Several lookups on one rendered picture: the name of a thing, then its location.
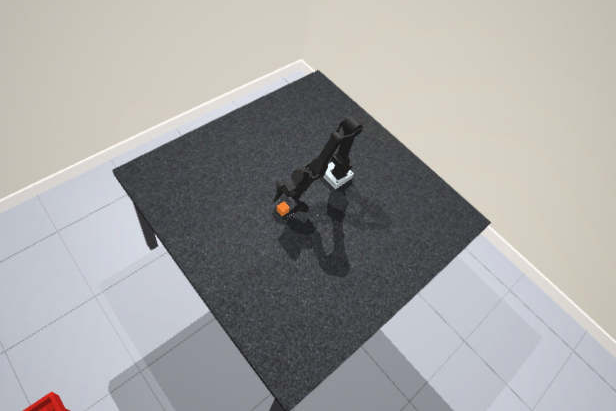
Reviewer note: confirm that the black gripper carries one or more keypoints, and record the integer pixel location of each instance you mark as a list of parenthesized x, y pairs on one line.
[(301, 206)]

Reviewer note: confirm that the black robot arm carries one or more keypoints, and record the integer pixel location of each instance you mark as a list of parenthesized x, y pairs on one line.
[(318, 166)]

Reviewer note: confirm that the orange block with dark square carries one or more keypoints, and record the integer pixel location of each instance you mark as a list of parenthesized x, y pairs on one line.
[(283, 208)]

